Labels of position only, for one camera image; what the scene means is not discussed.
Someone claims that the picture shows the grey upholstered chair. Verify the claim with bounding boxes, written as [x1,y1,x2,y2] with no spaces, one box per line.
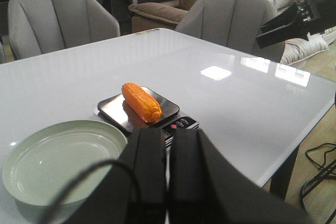
[0,42,6,64]
[8,0,120,60]
[175,0,285,62]

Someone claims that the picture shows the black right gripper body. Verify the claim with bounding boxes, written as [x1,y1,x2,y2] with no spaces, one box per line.
[257,0,335,48]

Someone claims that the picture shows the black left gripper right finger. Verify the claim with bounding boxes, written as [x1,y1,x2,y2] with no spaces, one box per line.
[168,129,313,223]

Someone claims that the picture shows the orange corn cob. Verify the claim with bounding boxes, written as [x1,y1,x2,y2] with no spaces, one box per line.
[122,82,162,123]

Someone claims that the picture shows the left grey upholstered chair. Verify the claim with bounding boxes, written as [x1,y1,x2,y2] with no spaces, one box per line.
[0,42,6,64]

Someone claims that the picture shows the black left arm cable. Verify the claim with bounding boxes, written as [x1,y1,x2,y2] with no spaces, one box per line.
[39,158,142,224]

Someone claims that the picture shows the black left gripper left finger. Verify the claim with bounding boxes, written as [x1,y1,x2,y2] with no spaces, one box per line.
[70,128,166,223]

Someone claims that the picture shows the right grey upholstered chair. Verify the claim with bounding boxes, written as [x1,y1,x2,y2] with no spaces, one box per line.
[8,0,120,60]

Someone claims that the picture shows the black silver kitchen scale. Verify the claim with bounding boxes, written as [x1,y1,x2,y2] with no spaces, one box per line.
[97,83,199,147]

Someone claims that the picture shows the pale green round plate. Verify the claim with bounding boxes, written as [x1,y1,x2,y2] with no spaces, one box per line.
[2,120,127,207]

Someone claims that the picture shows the black floor cables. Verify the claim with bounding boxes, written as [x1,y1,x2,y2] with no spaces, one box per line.
[299,142,336,224]

